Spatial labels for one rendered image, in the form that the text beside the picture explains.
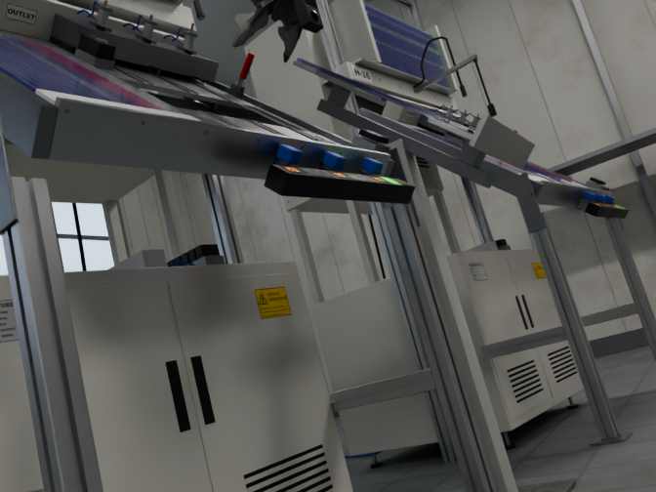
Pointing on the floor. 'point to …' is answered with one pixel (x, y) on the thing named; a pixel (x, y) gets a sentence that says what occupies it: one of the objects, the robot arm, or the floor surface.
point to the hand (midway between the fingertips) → (262, 57)
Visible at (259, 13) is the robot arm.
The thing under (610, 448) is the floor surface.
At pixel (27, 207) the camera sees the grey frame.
